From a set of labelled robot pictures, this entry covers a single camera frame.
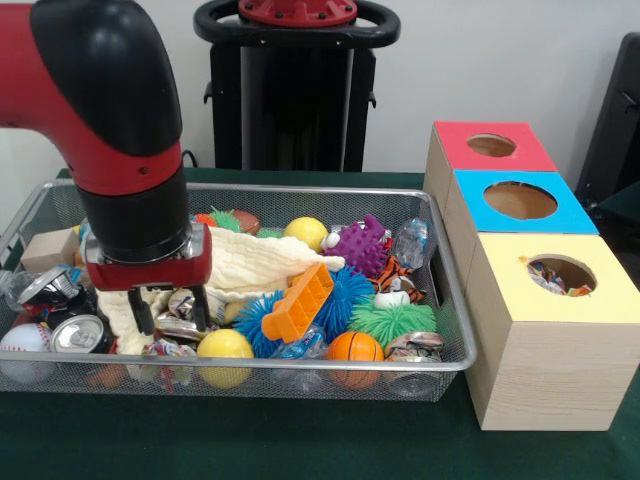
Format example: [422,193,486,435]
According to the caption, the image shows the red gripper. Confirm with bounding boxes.
[82,223,214,336]

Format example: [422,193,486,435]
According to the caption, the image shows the small print cloth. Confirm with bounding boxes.
[142,338,197,386]

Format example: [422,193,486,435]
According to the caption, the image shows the floral patterned cloth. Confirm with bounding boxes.
[528,259,594,298]

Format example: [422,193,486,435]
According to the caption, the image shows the clear mesh bin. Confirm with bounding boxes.
[0,178,479,404]

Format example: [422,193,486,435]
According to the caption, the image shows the wooden box with three holes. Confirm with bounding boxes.
[423,121,640,432]

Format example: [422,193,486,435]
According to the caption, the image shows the yellow plastic ball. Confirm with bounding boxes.
[196,328,255,390]
[282,217,330,253]

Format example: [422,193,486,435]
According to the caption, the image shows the cream waffle cloth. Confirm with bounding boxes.
[94,227,347,356]

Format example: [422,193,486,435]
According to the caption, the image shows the orange plastic block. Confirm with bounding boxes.
[260,262,335,345]

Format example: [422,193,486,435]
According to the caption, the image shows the white baseball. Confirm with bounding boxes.
[0,323,54,384]

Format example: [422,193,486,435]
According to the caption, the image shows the blue spiky ball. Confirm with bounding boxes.
[232,264,376,359]

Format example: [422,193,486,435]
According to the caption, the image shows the orange mini basketball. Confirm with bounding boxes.
[327,331,385,391]

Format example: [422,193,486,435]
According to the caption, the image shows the purple spiky toy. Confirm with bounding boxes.
[319,213,394,279]

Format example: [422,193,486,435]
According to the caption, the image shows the green spiky ball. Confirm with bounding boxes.
[348,294,437,349]

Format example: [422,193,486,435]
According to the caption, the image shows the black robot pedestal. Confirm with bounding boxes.
[193,0,401,174]

